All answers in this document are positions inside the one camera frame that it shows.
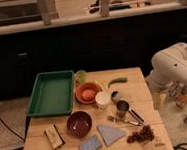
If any grey towel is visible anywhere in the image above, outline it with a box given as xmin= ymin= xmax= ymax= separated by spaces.
xmin=96 ymin=124 xmax=126 ymax=146

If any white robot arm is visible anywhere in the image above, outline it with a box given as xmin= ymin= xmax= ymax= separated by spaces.
xmin=146 ymin=42 xmax=187 ymax=110

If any green plastic tray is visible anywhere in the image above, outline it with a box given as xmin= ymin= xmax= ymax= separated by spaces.
xmin=27 ymin=70 xmax=74 ymax=118

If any green plastic cup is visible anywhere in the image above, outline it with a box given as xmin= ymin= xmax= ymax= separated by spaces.
xmin=74 ymin=70 xmax=86 ymax=84

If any orange plastic bowl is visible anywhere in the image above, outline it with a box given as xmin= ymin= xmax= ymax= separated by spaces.
xmin=75 ymin=82 xmax=102 ymax=104

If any orange fruit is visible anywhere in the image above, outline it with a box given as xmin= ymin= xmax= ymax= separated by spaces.
xmin=82 ymin=89 xmax=93 ymax=101

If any white cup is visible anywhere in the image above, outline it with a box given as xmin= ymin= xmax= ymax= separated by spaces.
xmin=95 ymin=91 xmax=111 ymax=109

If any small dark lidded jar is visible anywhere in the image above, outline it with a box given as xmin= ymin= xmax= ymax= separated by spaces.
xmin=111 ymin=91 xmax=122 ymax=103

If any green chili pepper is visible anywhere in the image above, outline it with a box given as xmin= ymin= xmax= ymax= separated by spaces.
xmin=108 ymin=77 xmax=128 ymax=88

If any metal fork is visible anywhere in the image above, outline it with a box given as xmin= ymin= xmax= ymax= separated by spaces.
xmin=107 ymin=116 xmax=142 ymax=126

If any dark purple bowl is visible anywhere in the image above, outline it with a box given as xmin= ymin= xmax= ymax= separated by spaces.
xmin=67 ymin=111 xmax=92 ymax=138

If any metal measuring cup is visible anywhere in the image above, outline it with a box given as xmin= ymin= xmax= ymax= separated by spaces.
xmin=116 ymin=100 xmax=144 ymax=124

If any blue sponge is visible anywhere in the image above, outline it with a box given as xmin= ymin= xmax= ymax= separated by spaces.
xmin=78 ymin=135 xmax=102 ymax=150

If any wooden block brush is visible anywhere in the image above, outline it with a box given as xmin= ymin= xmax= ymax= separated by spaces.
xmin=45 ymin=125 xmax=65 ymax=150

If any brown dried bunch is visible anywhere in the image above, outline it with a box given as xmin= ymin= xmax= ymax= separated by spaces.
xmin=127 ymin=125 xmax=155 ymax=143

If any black floor cable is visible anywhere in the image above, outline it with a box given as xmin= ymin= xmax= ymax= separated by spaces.
xmin=0 ymin=105 xmax=27 ymax=145

